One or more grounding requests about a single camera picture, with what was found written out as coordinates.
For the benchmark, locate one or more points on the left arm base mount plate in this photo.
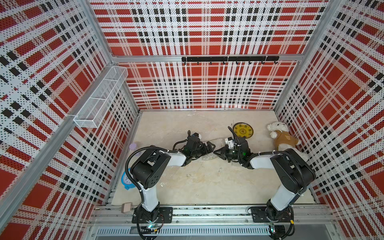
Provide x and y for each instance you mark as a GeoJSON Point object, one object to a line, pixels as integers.
{"type": "Point", "coordinates": [158, 215]}

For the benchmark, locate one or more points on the black wall hook rail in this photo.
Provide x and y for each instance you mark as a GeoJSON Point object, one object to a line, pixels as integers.
{"type": "Point", "coordinates": [261, 59]}

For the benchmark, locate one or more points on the blue alarm clock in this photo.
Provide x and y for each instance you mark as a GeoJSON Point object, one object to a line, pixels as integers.
{"type": "Point", "coordinates": [126, 182]}

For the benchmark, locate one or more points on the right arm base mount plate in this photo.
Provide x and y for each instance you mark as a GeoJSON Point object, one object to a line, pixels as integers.
{"type": "Point", "coordinates": [270, 215]}

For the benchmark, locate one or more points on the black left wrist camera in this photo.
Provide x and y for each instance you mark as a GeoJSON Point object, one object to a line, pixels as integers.
{"type": "Point", "coordinates": [196, 137]}

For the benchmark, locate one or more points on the small beige box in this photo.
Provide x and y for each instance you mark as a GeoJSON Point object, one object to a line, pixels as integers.
{"type": "Point", "coordinates": [126, 207]}

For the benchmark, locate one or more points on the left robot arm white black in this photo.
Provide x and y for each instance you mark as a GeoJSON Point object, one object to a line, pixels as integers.
{"type": "Point", "coordinates": [145, 166]}

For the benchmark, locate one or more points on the clear bubble wrap sheet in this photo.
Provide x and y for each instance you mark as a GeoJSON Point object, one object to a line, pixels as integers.
{"type": "Point", "coordinates": [163, 129]}

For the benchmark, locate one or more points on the yellow patterned dinner plate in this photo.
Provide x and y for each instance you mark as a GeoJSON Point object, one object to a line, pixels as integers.
{"type": "Point", "coordinates": [243, 130]}

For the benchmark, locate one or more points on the white wire mesh shelf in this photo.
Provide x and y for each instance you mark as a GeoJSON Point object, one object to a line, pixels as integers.
{"type": "Point", "coordinates": [102, 96]}

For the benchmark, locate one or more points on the white teddy bear brown shirt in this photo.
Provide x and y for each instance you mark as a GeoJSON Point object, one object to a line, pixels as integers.
{"type": "Point", "coordinates": [283, 140]}

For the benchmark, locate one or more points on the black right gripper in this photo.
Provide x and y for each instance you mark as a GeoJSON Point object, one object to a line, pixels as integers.
{"type": "Point", "coordinates": [223, 150]}

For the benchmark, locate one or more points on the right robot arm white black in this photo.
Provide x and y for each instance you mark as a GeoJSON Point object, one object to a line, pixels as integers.
{"type": "Point", "coordinates": [294, 173]}

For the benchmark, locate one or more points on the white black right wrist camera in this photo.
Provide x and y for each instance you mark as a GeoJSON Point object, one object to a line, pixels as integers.
{"type": "Point", "coordinates": [230, 142]}

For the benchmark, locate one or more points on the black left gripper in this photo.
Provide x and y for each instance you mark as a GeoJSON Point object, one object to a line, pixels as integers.
{"type": "Point", "coordinates": [209, 150]}

